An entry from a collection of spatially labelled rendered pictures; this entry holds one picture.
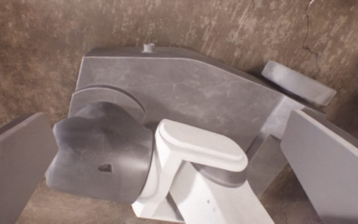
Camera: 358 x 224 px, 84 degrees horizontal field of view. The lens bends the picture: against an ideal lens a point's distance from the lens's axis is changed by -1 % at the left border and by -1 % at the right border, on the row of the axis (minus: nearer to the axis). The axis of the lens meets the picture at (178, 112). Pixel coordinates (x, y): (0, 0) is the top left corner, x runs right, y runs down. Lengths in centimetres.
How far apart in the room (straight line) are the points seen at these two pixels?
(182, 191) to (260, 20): 52
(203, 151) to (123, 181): 15
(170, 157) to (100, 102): 20
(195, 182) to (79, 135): 23
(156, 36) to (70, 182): 43
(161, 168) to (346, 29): 74
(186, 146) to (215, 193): 10
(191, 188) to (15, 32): 59
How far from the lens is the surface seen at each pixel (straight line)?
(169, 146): 36
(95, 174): 36
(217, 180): 40
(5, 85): 76
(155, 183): 39
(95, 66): 47
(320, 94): 62
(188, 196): 43
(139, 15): 61
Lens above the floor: 61
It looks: 61 degrees down
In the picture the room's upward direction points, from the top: 163 degrees clockwise
